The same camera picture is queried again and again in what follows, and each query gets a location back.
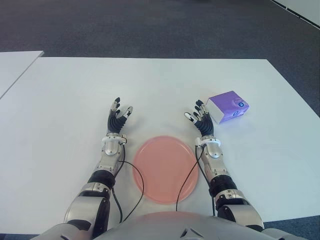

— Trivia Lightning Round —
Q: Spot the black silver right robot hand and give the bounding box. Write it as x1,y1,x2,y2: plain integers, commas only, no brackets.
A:
184,99,215,139

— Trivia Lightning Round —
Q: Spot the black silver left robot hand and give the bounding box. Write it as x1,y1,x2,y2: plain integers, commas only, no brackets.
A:
106,96,134,137

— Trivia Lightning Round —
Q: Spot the purple tissue paper pack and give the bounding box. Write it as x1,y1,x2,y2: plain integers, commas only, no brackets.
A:
206,90,250,125

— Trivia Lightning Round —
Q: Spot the round pink plate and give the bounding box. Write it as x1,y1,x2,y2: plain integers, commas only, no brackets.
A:
131,135,200,204

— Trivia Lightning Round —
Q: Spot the silver robot torso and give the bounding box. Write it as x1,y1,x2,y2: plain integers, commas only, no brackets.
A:
37,211,320,240

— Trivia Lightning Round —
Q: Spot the white side table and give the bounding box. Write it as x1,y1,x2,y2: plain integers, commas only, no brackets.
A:
0,50,45,100

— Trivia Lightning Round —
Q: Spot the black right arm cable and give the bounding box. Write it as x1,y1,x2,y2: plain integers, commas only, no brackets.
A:
175,144,203,216

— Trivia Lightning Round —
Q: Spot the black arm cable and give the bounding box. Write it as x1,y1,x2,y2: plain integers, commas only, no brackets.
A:
175,144,203,216
111,139,145,223

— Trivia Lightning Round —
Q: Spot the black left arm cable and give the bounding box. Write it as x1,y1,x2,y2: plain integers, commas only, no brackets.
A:
111,139,145,223

